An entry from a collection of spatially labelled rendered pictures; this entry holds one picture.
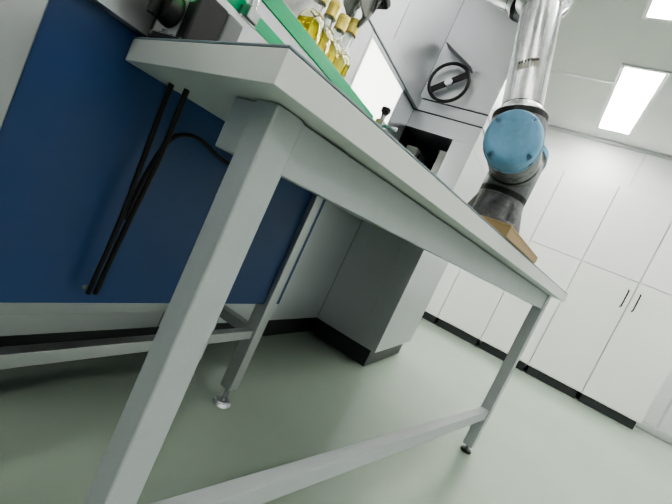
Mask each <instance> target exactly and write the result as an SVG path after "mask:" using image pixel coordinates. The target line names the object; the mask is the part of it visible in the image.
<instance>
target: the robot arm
mask: <svg viewBox="0 0 672 504"><path fill-rule="evenodd" d="M484 1H486V2H487V3H489V4H491V5H493V6H495V7H497V8H499V9H501V10H503V11H505V12H507V13H508V16H509V19H511V20H512V21H514V22H516V23H518V27H517V32H516V37H515V42H514V47H513V52H512V57H511V61H510V66H509V71H508V76H507V81H506V86H505V90H504V95H503V100H502V105H501V106H500V107H499V108H497V109H496V110H495V111H494V112H493V114H492V119H491V123H490V124H489V126H488V127H487V129H486V131H485V134H484V139H483V152H484V156H485V158H486V160H487V164H488V168H489V170H488V173H487V175H486V177H485V179H484V181H483V183H482V185H481V187H480V189H479V191H478V192H477V194H476V195H475V196H474V197H473V198H472V199H471V200H470V201H469V202H468V203H467V204H468V205H469V206H470V207H472V208H473V209H474V210H475V211H476V212H477V213H478V214H480V215H483V216H486V217H489V218H492V219H495V220H498V221H501V222H504V223H507V224H510V225H512V226H513V227H514V229H515V230H516V231H517V232H518V234H519V231H520V224H521V216H522V211H523V208H524V206H525V204H526V202H527V200H528V198H529V196H530V194H531V192H532V191H533V189H534V187H535V185H536V183H537V181H538V179H539V177H540V175H541V173H542V171H543V170H544V169H545V167H546V165H547V160H548V158H549V152H548V149H547V147H546V146H545V145H544V141H545V135H546V130H547V125H548V119H549V114H548V112H547V111H546V110H545V109H544V108H543V105H544V100H545V95H546V90H547V85H548V80H549V75H550V70H551V65H552V60H553V55H554V50H555V45H556V40H557V35H558V30H559V25H560V20H561V18H563V17H564V16H565V14H566V13H567V12H568V11H569V9H570V7H571V5H572V3H573V0H484ZM343 4H344V7H345V11H346V15H348V16H349V17H350V20H351V18H354V17H355V15H356V12H357V10H358V9H359V8H360V7H361V10H362V17H361V19H360V20H359V22H358V25H357V28H360V27H361V26H362V25H363V24H364V23H365V22H366V21H367V20H368V19H369V18H370V17H371V16H372V14H374V13H375V11H376V10H377V9H383V10H388V9H389V8H390V7H391V1H390V0H343Z"/></svg>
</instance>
